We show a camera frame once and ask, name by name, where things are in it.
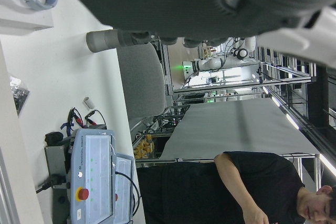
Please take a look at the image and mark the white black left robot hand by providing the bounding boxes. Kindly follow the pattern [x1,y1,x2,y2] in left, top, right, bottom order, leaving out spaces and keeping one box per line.
[56,0,336,67]

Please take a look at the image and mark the white cardboard box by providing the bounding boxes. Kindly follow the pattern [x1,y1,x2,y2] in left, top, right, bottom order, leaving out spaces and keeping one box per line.
[0,0,55,36]

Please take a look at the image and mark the grey office chair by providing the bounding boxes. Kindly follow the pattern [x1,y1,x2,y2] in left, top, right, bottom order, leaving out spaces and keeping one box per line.
[117,42,167,120]

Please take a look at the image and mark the small white tube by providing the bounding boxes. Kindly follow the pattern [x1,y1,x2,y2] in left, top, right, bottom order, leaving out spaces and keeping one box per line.
[83,97,95,110]

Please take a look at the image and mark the grey fabric sheet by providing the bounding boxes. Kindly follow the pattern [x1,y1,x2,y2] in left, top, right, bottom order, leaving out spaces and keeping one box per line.
[159,98,320,161]

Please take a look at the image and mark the red black clip leads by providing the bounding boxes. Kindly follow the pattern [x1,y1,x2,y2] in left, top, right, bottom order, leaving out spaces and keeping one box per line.
[67,107,107,128]

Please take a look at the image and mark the crate of yellow items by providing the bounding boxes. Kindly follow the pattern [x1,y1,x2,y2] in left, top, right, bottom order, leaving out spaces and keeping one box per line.
[133,134,155,159]

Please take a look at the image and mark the clear bag of screws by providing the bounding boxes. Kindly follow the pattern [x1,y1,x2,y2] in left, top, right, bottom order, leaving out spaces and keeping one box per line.
[9,76,30,116]

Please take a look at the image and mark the black plug adapter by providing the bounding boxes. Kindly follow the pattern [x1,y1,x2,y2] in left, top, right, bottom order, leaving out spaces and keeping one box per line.
[45,131,64,146]

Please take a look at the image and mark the grey-blue teach pendant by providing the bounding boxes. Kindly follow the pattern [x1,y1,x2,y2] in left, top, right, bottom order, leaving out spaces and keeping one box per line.
[112,153,137,224]
[68,129,118,224]

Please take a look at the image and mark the person in black shirt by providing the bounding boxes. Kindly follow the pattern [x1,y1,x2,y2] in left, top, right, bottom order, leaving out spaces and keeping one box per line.
[136,151,336,224]

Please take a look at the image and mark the metal power supply unit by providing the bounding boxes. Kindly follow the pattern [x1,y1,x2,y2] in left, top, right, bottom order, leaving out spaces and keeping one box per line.
[35,142,76,224]

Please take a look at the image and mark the black pendant cable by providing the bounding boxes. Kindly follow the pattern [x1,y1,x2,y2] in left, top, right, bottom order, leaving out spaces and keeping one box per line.
[114,171,140,217]

